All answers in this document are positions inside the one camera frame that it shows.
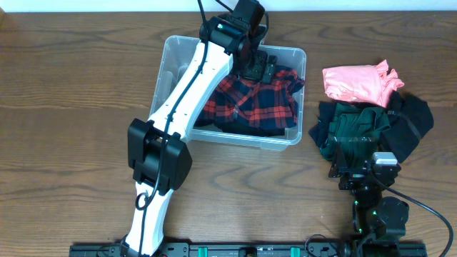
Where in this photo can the pink garment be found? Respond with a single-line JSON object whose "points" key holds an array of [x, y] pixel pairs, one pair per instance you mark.
{"points": [[372, 84]]}

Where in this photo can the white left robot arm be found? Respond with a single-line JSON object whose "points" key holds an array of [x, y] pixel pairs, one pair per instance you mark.
{"points": [[157, 148]]}

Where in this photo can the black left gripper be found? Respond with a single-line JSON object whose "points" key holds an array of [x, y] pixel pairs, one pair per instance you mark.
{"points": [[260, 68]]}

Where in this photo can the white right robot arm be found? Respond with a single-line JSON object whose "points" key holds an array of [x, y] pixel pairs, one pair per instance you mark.
{"points": [[378, 220]]}

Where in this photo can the clear plastic storage bin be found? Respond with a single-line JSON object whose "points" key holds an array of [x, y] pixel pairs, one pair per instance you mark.
{"points": [[176, 57]]}

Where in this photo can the red black plaid shirt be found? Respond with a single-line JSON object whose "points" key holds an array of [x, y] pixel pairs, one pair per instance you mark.
{"points": [[254, 104]]}

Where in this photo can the dark green garment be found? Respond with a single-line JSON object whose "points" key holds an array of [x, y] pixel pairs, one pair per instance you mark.
{"points": [[355, 129]]}

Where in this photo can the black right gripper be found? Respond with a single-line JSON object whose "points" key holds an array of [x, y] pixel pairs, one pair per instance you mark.
{"points": [[354, 175]]}

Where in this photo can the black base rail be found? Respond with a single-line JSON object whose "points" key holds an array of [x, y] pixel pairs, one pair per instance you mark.
{"points": [[232, 250]]}

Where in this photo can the black garment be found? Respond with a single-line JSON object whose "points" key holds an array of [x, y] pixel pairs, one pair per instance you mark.
{"points": [[237, 128], [410, 119]]}

